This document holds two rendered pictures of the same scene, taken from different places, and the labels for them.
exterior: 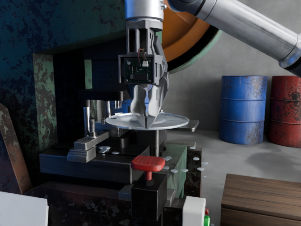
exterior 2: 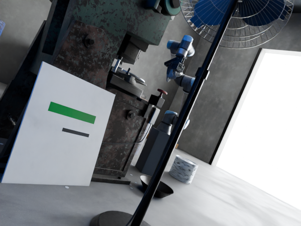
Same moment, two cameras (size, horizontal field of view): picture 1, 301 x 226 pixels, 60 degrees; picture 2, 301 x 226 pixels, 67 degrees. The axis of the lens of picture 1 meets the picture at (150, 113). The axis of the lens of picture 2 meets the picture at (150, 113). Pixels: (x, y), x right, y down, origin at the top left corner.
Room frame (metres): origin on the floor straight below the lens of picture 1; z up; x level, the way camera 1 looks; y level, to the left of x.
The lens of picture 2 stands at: (-0.23, 1.50, 0.56)
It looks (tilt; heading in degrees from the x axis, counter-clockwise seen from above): 0 degrees down; 298
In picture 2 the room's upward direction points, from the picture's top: 24 degrees clockwise
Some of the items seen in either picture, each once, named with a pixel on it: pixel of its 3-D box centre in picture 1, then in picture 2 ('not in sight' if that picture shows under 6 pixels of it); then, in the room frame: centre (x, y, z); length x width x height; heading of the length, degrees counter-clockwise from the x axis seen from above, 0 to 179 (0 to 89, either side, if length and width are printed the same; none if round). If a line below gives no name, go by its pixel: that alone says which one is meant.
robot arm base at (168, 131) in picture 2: not in sight; (164, 127); (0.71, -0.66, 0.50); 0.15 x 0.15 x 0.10
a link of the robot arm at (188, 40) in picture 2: not in sight; (186, 43); (0.53, 0.01, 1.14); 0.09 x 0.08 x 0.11; 93
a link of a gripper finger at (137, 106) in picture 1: (136, 107); (170, 75); (0.53, 0.03, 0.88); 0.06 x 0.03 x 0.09; 164
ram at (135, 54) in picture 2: (123, 45); (133, 40); (0.92, 0.09, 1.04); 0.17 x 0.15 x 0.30; 74
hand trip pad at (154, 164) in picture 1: (148, 176); (160, 95); (0.55, 0.01, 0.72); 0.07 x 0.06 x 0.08; 74
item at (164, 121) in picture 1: (147, 119); (128, 74); (0.90, 0.01, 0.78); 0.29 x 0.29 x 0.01
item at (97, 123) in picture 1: (115, 125); (115, 71); (0.93, 0.13, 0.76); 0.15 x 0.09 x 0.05; 164
